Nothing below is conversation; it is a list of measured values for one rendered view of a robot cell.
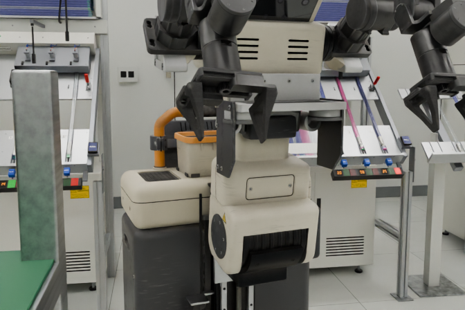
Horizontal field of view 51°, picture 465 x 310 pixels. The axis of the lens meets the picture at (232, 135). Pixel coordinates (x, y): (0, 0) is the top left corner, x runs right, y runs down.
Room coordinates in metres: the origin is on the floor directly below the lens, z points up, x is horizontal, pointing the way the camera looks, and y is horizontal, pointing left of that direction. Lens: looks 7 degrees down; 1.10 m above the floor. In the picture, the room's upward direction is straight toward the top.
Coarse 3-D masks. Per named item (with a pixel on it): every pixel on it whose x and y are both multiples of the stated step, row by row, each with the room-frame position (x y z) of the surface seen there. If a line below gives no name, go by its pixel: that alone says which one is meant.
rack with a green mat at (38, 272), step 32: (32, 96) 0.38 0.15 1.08; (32, 128) 0.38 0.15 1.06; (32, 160) 0.38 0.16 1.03; (32, 192) 0.38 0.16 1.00; (32, 224) 0.38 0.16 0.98; (0, 256) 0.38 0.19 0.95; (32, 256) 0.38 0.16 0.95; (64, 256) 0.40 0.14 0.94; (0, 288) 0.32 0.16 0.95; (32, 288) 0.32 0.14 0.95; (64, 288) 0.39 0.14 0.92
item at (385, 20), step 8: (376, 0) 1.08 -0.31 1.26; (384, 0) 1.09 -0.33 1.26; (392, 0) 1.10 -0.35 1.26; (384, 8) 1.08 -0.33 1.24; (392, 8) 1.09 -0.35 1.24; (384, 16) 1.08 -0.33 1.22; (392, 16) 1.09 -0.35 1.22; (376, 24) 1.09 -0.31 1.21; (384, 24) 1.09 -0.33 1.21; (392, 24) 1.10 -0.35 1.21; (368, 32) 1.10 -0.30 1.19; (384, 32) 1.11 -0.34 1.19
